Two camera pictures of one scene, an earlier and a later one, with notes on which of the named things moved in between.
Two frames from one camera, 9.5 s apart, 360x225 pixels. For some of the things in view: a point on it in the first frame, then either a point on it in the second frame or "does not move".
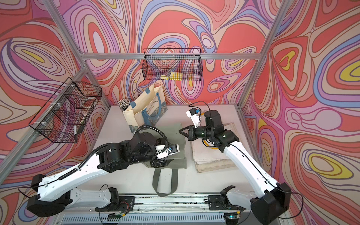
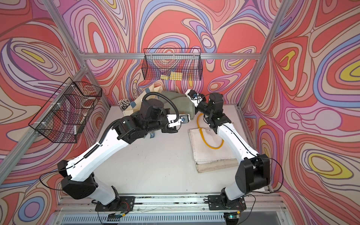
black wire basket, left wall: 63,118 does not move
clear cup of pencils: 123,103 does not move
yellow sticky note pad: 176,76 does not move
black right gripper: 191,135 -> 196,110
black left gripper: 160,163 -> 170,131
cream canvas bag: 208,162 does not move
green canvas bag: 165,171 -> 184,103
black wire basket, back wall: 174,63 does not move
